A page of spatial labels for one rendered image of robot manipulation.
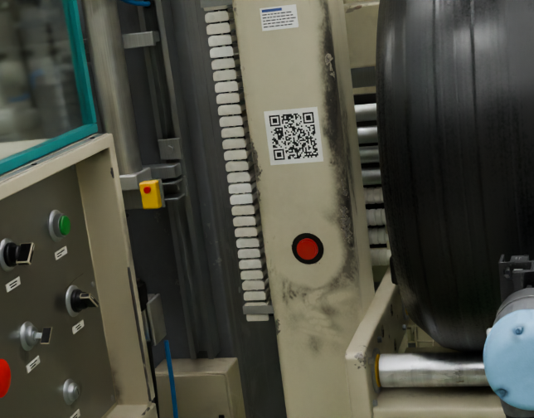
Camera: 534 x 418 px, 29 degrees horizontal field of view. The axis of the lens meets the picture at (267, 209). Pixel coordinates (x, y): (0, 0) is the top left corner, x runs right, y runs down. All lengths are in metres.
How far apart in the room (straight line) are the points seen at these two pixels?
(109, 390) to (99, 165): 0.30
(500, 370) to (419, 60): 0.44
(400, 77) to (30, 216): 0.46
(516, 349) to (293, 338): 0.67
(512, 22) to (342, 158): 0.33
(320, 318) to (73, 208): 0.39
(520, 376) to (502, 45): 0.44
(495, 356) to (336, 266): 0.60
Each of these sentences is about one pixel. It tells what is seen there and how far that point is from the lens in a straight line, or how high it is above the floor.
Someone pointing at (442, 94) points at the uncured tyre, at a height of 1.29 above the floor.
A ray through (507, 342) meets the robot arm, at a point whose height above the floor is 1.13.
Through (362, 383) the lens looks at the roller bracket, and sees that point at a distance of 1.38.
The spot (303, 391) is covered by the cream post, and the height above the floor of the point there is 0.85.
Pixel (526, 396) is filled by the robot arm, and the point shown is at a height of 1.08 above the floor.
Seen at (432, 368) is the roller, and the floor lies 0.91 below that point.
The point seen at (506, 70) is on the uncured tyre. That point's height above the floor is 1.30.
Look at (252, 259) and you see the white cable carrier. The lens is 1.49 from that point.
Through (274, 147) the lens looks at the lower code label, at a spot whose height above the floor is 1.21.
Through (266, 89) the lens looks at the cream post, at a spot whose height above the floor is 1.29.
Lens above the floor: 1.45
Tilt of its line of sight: 13 degrees down
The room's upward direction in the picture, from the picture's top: 7 degrees counter-clockwise
